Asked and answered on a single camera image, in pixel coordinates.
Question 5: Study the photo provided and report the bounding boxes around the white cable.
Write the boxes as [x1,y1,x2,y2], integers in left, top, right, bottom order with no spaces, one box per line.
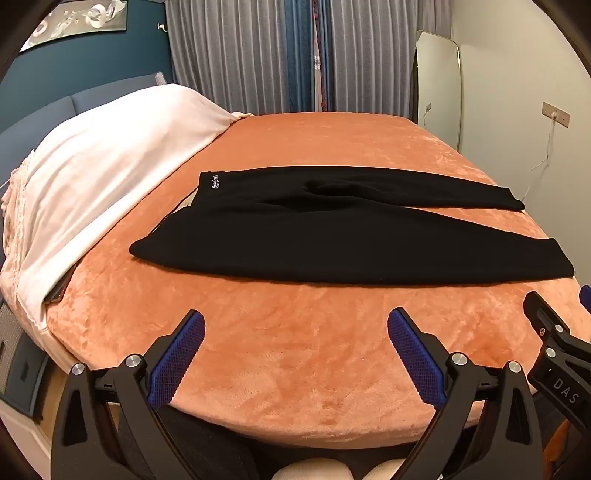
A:
[526,113,558,199]

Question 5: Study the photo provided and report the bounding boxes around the blue padded headboard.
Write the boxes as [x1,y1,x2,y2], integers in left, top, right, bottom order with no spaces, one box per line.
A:
[0,71,174,158]

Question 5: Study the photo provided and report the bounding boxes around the grey wall picture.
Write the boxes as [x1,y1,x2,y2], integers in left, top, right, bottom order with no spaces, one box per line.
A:
[18,0,127,54]

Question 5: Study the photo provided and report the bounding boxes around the person's dark clothing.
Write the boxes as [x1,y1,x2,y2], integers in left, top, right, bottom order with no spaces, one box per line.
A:
[157,406,462,480]

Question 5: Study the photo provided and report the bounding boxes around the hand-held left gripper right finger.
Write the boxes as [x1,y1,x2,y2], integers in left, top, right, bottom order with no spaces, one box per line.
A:
[387,307,546,480]

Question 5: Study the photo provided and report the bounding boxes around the standing mirror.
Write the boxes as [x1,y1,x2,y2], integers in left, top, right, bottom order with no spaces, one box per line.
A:
[410,30,462,153]

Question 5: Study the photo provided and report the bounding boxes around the orange plush bed blanket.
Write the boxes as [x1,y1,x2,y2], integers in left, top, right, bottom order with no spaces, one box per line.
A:
[44,111,591,448]

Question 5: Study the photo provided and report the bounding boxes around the black pants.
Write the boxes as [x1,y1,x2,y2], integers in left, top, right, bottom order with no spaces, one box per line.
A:
[128,165,575,284]

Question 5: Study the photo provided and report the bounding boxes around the grey bedside cabinet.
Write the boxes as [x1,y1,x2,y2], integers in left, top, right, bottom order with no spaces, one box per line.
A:
[0,295,52,421]

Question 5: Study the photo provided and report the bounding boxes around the blue curtain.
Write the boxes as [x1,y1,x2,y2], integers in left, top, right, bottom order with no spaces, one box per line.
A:
[284,0,334,112]

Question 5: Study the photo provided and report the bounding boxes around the white duvet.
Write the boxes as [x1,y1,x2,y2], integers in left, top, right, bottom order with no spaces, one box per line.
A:
[0,83,252,337]

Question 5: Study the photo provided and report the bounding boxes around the brown wall socket plate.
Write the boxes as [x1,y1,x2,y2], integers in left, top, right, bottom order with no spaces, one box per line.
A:
[542,102,571,127]

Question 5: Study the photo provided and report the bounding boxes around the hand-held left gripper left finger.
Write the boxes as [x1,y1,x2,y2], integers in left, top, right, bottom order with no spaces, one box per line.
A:
[51,309,206,480]

